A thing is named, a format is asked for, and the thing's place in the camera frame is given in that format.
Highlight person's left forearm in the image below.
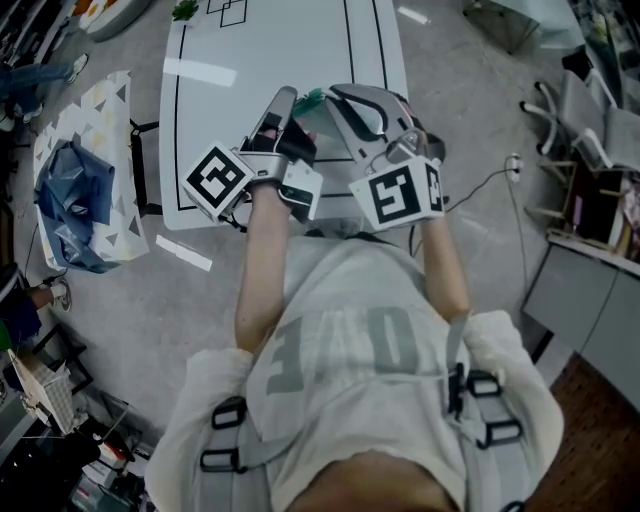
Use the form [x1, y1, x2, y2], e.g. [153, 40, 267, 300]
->
[233, 184, 294, 354]

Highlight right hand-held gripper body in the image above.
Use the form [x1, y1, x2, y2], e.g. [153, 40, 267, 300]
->
[347, 127, 447, 233]

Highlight white wall power socket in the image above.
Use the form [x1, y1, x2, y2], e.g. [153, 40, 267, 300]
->
[503, 152, 525, 185]

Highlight grey round floor cushion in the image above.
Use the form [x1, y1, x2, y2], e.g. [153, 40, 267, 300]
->
[69, 0, 154, 44]

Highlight grey cabinet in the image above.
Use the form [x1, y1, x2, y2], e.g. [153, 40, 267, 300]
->
[520, 242, 640, 387]

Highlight black table frame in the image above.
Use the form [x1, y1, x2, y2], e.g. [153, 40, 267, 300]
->
[128, 118, 163, 218]

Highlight white printed t-shirt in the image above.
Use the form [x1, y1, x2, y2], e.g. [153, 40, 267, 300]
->
[144, 234, 566, 512]

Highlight black floor cable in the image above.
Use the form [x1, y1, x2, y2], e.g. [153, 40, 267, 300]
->
[442, 167, 511, 216]

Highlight black stool frame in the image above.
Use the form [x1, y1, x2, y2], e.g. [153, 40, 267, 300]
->
[30, 323, 95, 397]

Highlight person's face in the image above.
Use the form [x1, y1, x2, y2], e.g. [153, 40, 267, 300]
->
[292, 449, 461, 512]

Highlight person's right hand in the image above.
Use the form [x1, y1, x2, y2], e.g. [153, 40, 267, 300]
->
[423, 130, 448, 162]

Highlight grey harness black buckles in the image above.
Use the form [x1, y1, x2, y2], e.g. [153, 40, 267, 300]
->
[198, 309, 534, 512]

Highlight clear green-zip plastic bag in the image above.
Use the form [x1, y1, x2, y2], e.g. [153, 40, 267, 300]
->
[293, 87, 357, 162]

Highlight wooden shelf unit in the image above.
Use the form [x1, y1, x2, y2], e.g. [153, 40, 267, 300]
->
[524, 159, 640, 261]

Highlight person's right forearm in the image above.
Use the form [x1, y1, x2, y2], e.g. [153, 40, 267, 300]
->
[418, 217, 472, 321]

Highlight crumpled blue cloth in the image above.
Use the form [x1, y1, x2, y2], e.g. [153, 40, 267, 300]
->
[33, 140, 117, 274]

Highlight green potted plant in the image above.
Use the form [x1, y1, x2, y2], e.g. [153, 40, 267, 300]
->
[171, 0, 201, 23]

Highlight patterned bin with blue cloth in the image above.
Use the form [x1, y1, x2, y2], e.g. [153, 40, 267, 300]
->
[32, 69, 151, 274]

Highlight glass table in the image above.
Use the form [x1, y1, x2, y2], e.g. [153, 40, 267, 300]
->
[460, 0, 587, 55]

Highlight white office chair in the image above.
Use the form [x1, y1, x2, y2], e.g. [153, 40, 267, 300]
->
[518, 68, 615, 157]
[571, 103, 640, 172]

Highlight person's left hand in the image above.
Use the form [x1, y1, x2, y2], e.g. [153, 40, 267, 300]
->
[241, 118, 320, 170]

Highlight white woven basket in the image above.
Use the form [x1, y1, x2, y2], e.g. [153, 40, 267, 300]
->
[5, 348, 77, 435]

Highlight white egg-shaped cushion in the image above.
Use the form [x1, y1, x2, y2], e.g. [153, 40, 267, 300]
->
[82, 3, 110, 30]

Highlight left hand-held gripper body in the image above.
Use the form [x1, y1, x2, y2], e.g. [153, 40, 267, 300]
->
[179, 140, 325, 225]

